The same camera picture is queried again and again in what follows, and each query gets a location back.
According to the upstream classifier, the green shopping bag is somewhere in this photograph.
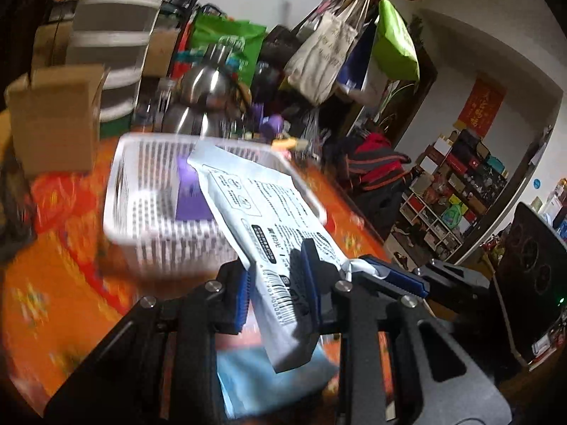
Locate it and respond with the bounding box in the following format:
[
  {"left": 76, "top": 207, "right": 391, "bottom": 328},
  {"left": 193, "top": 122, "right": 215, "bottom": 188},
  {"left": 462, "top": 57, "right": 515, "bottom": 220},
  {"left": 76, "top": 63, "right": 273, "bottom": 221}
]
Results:
[{"left": 189, "top": 13, "right": 267, "bottom": 86}]

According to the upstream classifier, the red black jacket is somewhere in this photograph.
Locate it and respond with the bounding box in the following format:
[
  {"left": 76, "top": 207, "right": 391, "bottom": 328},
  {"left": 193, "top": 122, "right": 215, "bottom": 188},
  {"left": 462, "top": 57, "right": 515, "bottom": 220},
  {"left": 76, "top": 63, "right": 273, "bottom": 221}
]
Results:
[{"left": 346, "top": 132, "right": 412, "bottom": 239}]

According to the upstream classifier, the stainless steel kettle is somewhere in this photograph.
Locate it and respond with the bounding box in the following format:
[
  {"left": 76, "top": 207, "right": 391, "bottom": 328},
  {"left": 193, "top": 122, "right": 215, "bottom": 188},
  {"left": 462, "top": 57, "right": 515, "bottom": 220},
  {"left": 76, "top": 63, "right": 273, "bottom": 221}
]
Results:
[{"left": 162, "top": 44, "right": 250, "bottom": 138}]

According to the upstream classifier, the purple tissue pack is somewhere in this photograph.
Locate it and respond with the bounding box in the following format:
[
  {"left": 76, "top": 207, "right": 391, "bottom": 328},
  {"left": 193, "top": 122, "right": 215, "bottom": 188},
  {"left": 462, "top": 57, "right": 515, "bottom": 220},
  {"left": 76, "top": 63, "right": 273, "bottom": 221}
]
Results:
[{"left": 172, "top": 157, "right": 213, "bottom": 222}]

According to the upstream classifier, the white perforated plastic basket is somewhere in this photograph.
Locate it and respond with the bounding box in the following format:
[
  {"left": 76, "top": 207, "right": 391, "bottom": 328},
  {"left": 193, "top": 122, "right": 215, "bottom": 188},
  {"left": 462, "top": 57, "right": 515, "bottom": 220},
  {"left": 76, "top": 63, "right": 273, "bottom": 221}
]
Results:
[{"left": 102, "top": 131, "right": 329, "bottom": 278}]

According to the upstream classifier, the white blue bag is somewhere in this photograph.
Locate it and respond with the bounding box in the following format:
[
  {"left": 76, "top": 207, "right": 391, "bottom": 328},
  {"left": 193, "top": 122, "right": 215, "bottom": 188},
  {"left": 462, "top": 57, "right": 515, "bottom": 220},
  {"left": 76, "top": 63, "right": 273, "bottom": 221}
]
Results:
[{"left": 336, "top": 22, "right": 388, "bottom": 107}]

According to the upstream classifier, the shelf with goods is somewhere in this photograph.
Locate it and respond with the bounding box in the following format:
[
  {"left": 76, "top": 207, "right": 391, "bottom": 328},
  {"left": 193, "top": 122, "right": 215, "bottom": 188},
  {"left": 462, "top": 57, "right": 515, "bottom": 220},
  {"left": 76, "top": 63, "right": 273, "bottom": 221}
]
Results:
[{"left": 391, "top": 129, "right": 507, "bottom": 265}]

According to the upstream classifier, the lime green bag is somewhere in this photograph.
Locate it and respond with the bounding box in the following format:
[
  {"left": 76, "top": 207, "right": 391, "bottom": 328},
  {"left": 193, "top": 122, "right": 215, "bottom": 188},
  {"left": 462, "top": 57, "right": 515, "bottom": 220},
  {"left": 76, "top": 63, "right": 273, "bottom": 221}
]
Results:
[{"left": 372, "top": 0, "right": 420, "bottom": 81}]

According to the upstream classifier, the light blue package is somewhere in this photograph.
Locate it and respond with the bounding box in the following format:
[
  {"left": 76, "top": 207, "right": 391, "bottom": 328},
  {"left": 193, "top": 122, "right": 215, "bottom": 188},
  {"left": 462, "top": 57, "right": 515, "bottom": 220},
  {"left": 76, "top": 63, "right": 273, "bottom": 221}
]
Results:
[{"left": 216, "top": 336, "right": 338, "bottom": 420}]

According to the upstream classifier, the grey white drawer tower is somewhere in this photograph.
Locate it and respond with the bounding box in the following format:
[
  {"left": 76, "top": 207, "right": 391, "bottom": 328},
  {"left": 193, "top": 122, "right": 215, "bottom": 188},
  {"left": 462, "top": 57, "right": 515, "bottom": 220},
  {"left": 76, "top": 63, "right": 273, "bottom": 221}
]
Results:
[{"left": 65, "top": 0, "right": 162, "bottom": 137}]

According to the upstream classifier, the red wall banner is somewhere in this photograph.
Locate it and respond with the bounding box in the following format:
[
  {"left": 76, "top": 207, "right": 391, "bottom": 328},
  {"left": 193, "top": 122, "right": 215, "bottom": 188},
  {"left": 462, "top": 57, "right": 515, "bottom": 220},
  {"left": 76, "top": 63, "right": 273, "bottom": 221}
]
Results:
[{"left": 454, "top": 76, "right": 506, "bottom": 138}]

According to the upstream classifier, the white printed package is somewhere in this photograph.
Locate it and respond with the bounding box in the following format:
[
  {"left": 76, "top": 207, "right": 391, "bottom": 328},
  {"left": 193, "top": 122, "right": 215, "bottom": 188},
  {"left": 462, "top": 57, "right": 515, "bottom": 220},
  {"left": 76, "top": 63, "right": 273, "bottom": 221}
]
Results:
[{"left": 187, "top": 138, "right": 370, "bottom": 372}]

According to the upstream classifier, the beige canvas tote bag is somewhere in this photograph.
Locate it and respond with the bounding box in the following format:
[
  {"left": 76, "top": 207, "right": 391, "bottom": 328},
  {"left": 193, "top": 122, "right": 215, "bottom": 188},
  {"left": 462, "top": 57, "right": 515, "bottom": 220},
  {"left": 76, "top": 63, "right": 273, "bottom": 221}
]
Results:
[{"left": 285, "top": 0, "right": 370, "bottom": 107}]

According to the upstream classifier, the cardboard box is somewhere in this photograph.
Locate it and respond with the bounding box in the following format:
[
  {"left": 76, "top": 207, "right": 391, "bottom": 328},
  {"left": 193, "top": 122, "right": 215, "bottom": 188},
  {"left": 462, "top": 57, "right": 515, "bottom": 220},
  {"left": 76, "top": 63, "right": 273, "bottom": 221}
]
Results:
[{"left": 5, "top": 64, "right": 108, "bottom": 177}]

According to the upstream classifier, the floral orange tablecloth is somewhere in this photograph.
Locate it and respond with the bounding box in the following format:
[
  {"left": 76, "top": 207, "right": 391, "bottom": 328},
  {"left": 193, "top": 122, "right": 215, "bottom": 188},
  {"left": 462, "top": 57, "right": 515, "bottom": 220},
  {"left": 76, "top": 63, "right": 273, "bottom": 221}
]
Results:
[{"left": 0, "top": 136, "right": 395, "bottom": 408}]

